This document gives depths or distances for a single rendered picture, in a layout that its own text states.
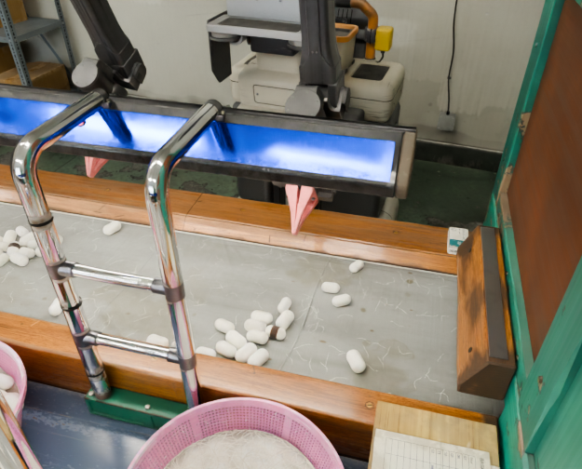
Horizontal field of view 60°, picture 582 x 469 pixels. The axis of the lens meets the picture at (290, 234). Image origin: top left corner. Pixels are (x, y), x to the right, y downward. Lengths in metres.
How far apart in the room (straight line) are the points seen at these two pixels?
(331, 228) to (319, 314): 0.21
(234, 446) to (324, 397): 0.13
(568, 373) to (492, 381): 0.18
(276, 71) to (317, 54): 0.55
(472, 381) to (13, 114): 0.68
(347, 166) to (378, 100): 1.02
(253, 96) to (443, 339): 0.85
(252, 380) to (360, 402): 0.15
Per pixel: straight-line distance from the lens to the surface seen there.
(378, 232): 1.00
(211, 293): 0.90
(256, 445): 0.72
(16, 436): 0.40
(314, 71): 0.87
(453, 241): 0.98
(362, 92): 1.59
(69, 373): 0.87
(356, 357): 0.77
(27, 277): 1.04
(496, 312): 0.74
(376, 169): 0.58
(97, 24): 1.12
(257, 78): 1.39
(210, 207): 1.07
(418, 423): 0.70
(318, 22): 0.84
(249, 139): 0.61
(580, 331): 0.51
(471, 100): 2.79
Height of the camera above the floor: 1.35
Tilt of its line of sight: 37 degrees down
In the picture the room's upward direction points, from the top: straight up
